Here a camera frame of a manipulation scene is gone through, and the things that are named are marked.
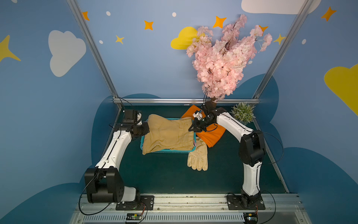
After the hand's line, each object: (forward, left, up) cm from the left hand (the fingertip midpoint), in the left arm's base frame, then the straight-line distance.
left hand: (147, 127), depth 85 cm
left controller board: (-44, +2, -19) cm, 48 cm away
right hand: (+3, -28, -4) cm, 28 cm away
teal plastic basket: (-12, -15, -7) cm, 21 cm away
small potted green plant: (+14, -64, 0) cm, 65 cm away
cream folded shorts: (-13, -33, -17) cm, 39 cm away
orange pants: (+7, -46, -15) cm, 49 cm away
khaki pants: (-2, -13, -4) cm, 13 cm away
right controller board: (-43, -60, -20) cm, 76 cm away
